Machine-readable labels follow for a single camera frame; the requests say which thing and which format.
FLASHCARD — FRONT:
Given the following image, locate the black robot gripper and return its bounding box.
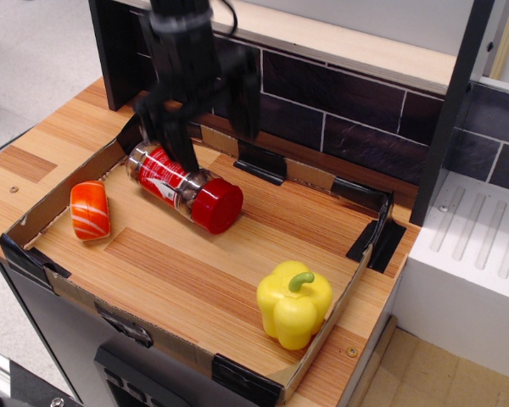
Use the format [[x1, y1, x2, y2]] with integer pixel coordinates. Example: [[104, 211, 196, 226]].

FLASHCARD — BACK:
[[136, 16, 260, 172]]

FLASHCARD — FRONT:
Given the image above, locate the white dish drainer sink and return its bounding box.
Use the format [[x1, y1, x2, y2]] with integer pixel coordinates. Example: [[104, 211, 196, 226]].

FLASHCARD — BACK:
[[393, 173, 509, 376]]

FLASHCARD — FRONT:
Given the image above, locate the red-capped spice bottle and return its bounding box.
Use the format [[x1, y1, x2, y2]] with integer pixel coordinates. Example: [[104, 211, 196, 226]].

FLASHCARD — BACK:
[[126, 142, 243, 234]]

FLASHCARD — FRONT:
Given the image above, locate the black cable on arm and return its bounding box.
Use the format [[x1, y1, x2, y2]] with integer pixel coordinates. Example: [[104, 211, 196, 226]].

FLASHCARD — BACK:
[[220, 0, 239, 37]]

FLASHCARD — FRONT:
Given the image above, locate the black vertical post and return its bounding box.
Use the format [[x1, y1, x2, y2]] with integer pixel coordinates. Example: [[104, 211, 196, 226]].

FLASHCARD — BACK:
[[410, 1, 495, 226]]

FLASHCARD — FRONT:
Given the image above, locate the light wooden shelf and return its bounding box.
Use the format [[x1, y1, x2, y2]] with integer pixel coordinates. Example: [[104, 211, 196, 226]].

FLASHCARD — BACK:
[[231, 1, 456, 95]]

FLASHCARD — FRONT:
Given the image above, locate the salmon sushi toy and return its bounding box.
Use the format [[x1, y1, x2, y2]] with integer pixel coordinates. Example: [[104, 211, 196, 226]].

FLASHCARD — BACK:
[[70, 181, 111, 241]]

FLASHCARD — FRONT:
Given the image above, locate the black left shelf post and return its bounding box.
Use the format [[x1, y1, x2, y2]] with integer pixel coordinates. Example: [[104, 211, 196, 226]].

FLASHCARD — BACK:
[[88, 0, 156, 111]]

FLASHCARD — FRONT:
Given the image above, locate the yellow bell pepper toy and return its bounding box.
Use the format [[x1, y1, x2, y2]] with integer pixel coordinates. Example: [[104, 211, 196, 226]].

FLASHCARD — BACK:
[[256, 260, 333, 350]]

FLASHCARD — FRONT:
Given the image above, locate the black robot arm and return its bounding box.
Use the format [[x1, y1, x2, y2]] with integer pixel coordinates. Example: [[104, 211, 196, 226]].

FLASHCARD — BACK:
[[135, 1, 260, 172]]

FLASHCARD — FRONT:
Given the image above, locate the right brass countertop screw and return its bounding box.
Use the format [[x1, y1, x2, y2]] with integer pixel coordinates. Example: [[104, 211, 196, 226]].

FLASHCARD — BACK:
[[347, 347, 358, 358]]

